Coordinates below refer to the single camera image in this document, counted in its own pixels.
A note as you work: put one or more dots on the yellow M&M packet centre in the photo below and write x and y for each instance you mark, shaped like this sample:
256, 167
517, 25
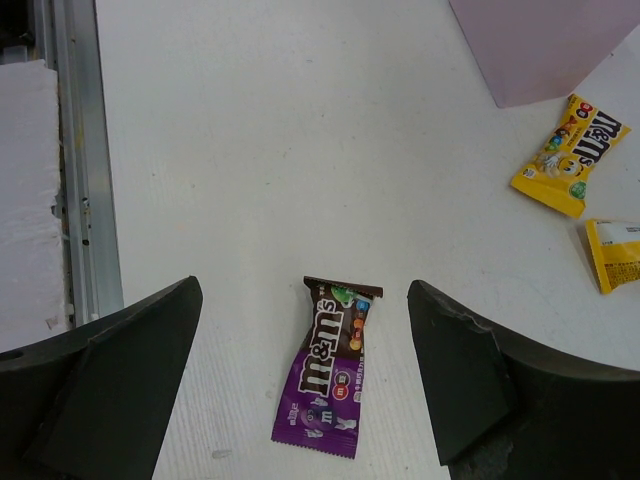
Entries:
558, 173

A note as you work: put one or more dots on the purple M&M packet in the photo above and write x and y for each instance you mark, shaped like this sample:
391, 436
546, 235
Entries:
320, 404

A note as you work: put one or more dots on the pink paper bag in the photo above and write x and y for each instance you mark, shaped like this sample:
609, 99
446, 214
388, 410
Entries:
532, 51

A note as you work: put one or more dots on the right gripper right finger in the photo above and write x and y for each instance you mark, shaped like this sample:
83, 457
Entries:
503, 406

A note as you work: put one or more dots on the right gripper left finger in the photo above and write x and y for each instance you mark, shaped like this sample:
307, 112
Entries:
95, 402

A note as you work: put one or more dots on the white foam board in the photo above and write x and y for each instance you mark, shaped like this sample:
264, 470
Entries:
33, 285

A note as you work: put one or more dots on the aluminium table frame rail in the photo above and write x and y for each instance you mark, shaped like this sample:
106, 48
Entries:
65, 35

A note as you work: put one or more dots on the yellow snack bar wrapper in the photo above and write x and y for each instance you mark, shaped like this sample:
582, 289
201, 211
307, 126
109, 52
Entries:
614, 246

